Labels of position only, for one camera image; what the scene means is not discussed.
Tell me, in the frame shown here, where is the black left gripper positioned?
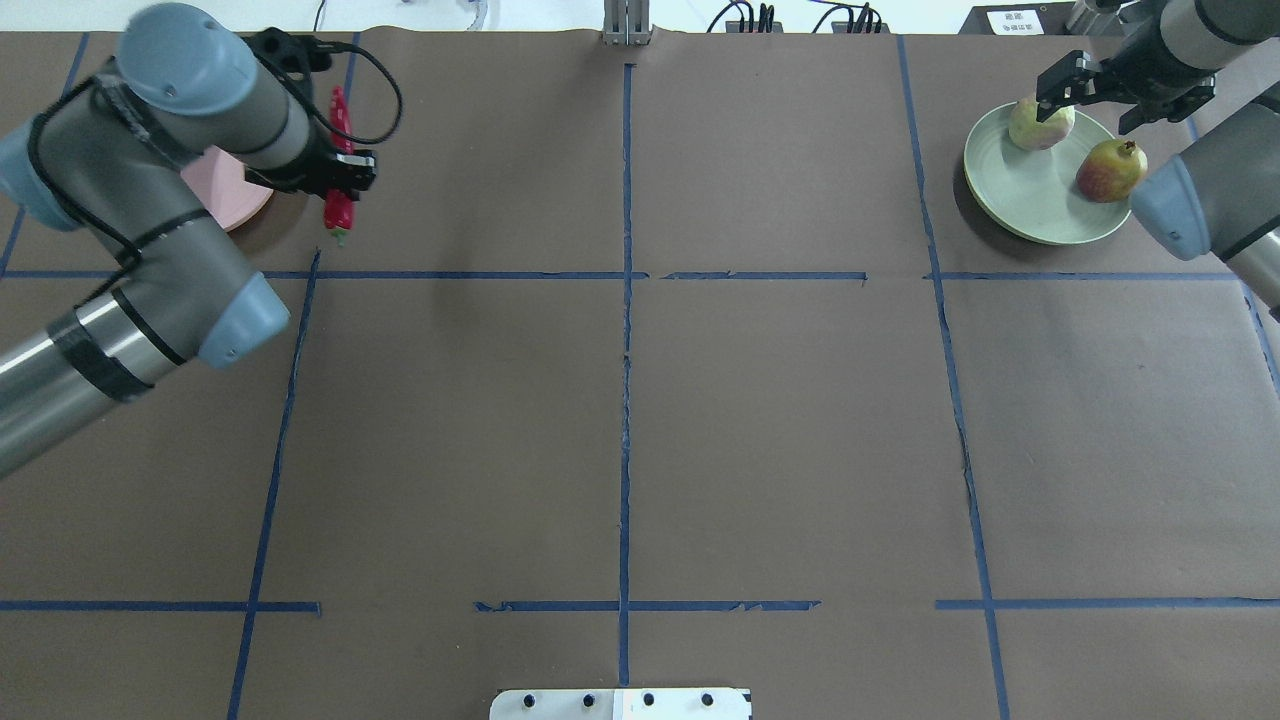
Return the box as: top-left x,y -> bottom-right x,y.
244,140 -> 378,201

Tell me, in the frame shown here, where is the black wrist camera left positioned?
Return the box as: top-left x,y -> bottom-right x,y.
246,27 -> 333,76

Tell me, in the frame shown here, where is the light green plate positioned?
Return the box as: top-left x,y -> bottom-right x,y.
963,102 -> 1132,246

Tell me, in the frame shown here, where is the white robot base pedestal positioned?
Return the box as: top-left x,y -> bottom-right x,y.
488,687 -> 754,719

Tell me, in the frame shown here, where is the pink peach fruit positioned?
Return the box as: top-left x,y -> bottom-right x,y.
1007,97 -> 1076,151

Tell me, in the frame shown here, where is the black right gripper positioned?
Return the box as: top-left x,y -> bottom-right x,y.
1036,35 -> 1216,136

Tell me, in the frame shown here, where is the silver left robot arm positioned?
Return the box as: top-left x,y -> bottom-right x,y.
1,3 -> 388,475

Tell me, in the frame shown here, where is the white label sign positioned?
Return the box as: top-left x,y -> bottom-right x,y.
986,6 -> 1044,36

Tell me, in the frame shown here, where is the light pink plate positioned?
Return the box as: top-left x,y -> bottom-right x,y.
180,147 -> 275,231

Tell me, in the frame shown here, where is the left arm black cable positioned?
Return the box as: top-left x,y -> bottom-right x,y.
26,40 -> 404,281

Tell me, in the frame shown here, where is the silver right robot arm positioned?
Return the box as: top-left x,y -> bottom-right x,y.
1036,1 -> 1279,316

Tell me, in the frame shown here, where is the aluminium frame post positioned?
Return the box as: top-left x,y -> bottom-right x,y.
602,0 -> 653,47

